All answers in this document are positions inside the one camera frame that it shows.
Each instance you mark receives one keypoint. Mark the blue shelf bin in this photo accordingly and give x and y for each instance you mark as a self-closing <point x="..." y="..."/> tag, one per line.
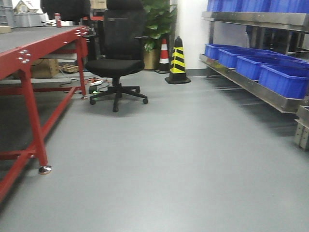
<point x="250" y="66"/>
<point x="290" y="82"/>
<point x="212" y="50"/>
<point x="228" y="57"/>

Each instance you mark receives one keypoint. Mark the stainless steel shelf rack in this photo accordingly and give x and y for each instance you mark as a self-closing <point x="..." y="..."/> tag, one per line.
<point x="287" y="22"/>

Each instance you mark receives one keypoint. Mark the orange white traffic cone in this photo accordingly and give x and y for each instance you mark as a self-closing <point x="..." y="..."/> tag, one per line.
<point x="163" y="66"/>

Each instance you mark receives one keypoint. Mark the black yellow traffic cone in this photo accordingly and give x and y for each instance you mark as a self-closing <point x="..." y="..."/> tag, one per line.
<point x="177" y="73"/>

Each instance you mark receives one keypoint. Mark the black office chair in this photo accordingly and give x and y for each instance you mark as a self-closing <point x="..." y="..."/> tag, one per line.
<point x="124" y="26"/>

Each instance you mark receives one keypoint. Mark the green potted plant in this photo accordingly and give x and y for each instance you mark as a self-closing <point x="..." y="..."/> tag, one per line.
<point x="160" y="15"/>

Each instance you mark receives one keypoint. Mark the cardboard box under workbench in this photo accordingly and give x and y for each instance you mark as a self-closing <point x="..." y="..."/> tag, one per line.
<point x="44" y="68"/>

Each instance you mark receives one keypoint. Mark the red can on workbench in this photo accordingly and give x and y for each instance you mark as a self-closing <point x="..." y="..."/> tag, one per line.
<point x="58" y="20"/>

